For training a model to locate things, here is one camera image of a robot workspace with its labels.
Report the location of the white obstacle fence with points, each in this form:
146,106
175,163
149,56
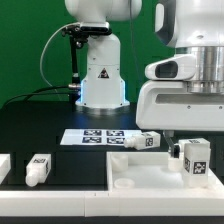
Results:
111,203

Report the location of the white block at left edge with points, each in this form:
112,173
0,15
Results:
5,166

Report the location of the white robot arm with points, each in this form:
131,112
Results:
189,26

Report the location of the white paper with tags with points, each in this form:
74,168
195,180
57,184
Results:
96,136

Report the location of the black camera on stand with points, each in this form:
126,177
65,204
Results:
78,36

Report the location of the white square table top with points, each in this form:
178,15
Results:
149,171

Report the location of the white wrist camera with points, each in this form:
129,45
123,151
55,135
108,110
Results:
179,67

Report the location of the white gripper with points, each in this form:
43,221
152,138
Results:
167,105

